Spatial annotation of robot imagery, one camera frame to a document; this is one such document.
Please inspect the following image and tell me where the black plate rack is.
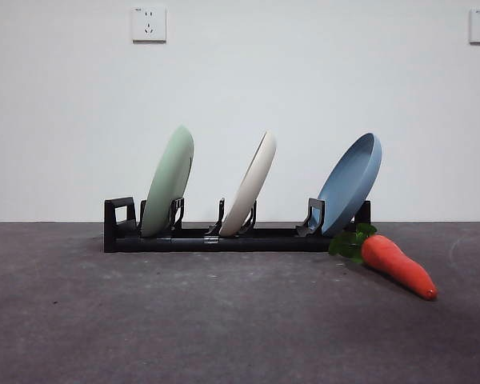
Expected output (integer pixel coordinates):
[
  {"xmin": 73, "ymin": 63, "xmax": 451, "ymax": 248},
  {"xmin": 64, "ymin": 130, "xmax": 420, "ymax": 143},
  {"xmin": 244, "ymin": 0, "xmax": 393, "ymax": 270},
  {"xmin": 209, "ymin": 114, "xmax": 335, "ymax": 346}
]
[{"xmin": 103, "ymin": 196, "xmax": 372, "ymax": 254}]

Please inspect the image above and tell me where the blue plate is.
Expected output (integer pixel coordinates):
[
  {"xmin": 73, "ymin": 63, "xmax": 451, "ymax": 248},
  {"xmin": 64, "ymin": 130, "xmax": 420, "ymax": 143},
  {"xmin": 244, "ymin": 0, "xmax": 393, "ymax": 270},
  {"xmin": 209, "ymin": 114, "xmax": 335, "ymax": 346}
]
[{"xmin": 317, "ymin": 132, "xmax": 383, "ymax": 238}]

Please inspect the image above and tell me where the beige plate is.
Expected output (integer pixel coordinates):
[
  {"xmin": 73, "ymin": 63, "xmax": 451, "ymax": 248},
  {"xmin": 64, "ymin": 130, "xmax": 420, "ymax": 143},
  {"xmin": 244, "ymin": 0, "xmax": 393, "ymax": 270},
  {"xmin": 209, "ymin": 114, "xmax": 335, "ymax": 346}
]
[{"xmin": 218, "ymin": 130, "xmax": 278, "ymax": 237}]

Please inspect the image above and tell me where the orange carrot with green leaves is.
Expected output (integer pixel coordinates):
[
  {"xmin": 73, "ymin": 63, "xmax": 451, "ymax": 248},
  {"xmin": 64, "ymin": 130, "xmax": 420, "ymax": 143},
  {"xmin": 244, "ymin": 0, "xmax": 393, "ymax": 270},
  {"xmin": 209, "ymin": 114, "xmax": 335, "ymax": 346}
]
[{"xmin": 328, "ymin": 222, "xmax": 439, "ymax": 301}]

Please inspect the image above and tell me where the green plate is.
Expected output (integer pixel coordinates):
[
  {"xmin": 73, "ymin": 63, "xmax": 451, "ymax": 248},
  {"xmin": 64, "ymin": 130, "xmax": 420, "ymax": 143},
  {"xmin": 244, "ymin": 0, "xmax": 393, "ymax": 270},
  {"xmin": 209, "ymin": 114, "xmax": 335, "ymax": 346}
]
[{"xmin": 139, "ymin": 124, "xmax": 195, "ymax": 238}]

